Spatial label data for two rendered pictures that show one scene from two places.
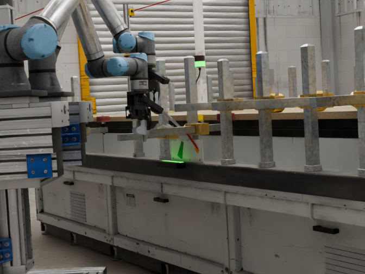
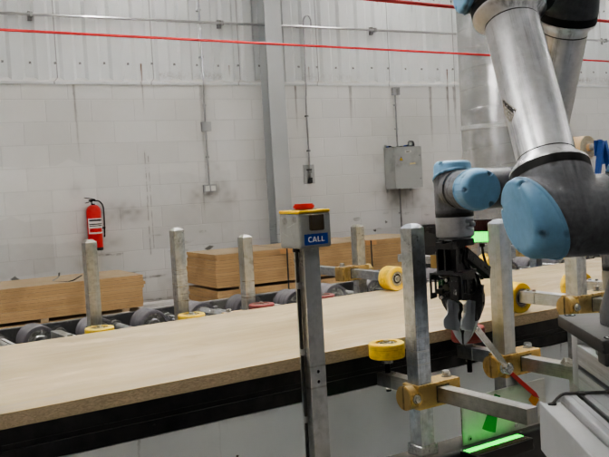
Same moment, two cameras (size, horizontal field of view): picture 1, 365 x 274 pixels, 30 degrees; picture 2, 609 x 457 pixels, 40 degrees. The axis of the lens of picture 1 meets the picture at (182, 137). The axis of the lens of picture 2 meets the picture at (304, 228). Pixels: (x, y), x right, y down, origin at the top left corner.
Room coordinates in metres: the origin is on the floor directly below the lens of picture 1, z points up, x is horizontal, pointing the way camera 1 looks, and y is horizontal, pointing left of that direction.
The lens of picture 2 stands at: (3.47, 1.79, 1.27)
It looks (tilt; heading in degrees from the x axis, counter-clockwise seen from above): 3 degrees down; 269
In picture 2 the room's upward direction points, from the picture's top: 3 degrees counter-clockwise
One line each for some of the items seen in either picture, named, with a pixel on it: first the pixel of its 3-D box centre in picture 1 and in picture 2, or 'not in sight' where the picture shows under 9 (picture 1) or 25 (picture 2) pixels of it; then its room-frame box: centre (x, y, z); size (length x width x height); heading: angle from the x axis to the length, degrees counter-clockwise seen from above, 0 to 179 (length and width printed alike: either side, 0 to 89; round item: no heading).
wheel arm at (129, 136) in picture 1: (160, 134); (449, 395); (3.17, 0.10, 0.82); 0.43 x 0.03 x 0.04; 123
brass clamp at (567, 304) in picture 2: (228, 104); (583, 303); (2.78, -0.20, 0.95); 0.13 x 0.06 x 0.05; 33
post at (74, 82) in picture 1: (76, 116); not in sight; (4.07, 0.62, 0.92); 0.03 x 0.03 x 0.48; 33
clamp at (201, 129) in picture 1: (196, 129); (510, 362); (3.00, -0.06, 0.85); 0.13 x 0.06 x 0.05; 33
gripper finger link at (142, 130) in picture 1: (142, 130); not in sight; (2.81, 0.16, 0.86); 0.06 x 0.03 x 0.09; 122
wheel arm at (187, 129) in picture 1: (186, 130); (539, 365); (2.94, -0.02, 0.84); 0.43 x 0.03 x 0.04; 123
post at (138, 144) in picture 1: (136, 112); (312, 366); (3.44, 0.23, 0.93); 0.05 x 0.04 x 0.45; 33
